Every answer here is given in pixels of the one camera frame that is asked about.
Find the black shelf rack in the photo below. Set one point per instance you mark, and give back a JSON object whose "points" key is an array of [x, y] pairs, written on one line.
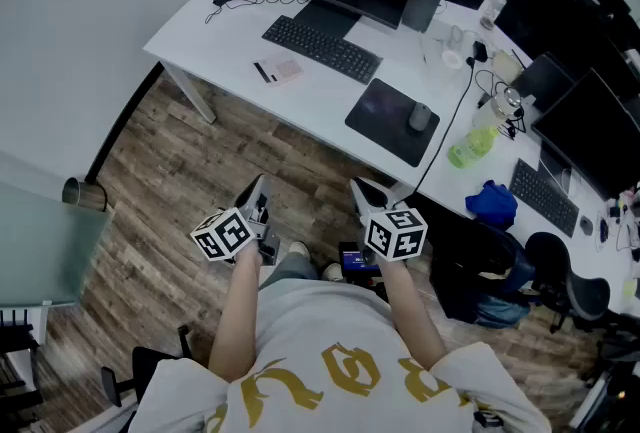
{"points": [[17, 361]]}

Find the small black mouse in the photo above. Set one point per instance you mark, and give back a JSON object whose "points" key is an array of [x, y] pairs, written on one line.
{"points": [[586, 225]]}

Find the glass jar with metal lid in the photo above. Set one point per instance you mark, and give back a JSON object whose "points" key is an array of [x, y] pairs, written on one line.
{"points": [[495, 111]]}

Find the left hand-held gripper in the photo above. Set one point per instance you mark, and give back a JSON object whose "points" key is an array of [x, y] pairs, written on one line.
{"points": [[222, 235]]}

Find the black chair with armrest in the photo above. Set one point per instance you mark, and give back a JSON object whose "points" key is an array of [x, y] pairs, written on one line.
{"points": [[145, 371]]}

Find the black charger plug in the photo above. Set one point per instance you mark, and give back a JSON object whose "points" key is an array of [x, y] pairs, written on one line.
{"points": [[480, 52]]}

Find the black device with blue screen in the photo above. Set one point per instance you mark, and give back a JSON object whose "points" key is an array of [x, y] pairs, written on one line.
{"points": [[352, 261]]}

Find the frosted glass panel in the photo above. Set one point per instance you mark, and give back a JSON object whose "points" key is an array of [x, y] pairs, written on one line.
{"points": [[45, 246]]}

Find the black laptop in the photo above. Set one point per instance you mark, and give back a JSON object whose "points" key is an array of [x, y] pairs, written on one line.
{"points": [[542, 81]]}

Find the black mouse pad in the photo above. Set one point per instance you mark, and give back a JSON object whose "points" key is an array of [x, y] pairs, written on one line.
{"points": [[385, 121]]}

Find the green plastic bottle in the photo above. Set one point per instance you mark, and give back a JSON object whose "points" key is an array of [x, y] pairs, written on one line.
{"points": [[470, 150]]}

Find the person's white shoe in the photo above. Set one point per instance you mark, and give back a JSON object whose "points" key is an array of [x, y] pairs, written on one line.
{"points": [[332, 272], [300, 250]]}

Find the long black keyboard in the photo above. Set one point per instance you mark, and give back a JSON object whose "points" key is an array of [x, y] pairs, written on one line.
{"points": [[322, 48]]}

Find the person's grey trouser leg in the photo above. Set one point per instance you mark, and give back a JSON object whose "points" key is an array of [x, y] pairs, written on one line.
{"points": [[292, 268]]}

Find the white shirt with gold print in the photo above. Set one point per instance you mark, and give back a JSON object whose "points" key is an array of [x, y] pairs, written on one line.
{"points": [[330, 401]]}

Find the wide black monitor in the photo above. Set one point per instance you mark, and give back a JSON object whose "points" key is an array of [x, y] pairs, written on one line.
{"points": [[565, 26]]}

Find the grey computer mouse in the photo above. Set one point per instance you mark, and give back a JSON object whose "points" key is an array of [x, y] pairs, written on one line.
{"points": [[420, 116]]}

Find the black office chair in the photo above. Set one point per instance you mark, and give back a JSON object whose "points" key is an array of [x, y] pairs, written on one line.
{"points": [[480, 271], [575, 281]]}

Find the black monitor with thin bezel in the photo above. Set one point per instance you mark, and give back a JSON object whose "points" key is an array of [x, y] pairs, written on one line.
{"points": [[590, 136]]}

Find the person's left forearm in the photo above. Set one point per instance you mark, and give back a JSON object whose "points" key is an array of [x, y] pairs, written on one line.
{"points": [[235, 316]]}

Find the cream round object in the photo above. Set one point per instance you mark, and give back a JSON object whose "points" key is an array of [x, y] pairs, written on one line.
{"points": [[507, 66]]}

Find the white tape roll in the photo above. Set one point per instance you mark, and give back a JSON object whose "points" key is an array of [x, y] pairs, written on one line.
{"points": [[451, 59]]}

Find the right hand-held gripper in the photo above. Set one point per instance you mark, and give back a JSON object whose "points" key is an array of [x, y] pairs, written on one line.
{"points": [[396, 233]]}

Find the white desk leg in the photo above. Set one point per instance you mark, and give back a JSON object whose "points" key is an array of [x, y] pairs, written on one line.
{"points": [[192, 93]]}

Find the blue cloth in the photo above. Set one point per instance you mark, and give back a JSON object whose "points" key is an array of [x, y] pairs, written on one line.
{"points": [[492, 202]]}

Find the person's right forearm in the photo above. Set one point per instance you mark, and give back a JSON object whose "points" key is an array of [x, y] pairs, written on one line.
{"points": [[410, 311]]}

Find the dark grey monitor stand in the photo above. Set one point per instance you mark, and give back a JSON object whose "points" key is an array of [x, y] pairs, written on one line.
{"points": [[422, 3]]}

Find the short black keyboard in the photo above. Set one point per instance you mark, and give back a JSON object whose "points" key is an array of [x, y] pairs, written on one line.
{"points": [[545, 198]]}

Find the metal cylinder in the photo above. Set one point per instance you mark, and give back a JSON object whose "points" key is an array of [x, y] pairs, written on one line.
{"points": [[82, 195]]}

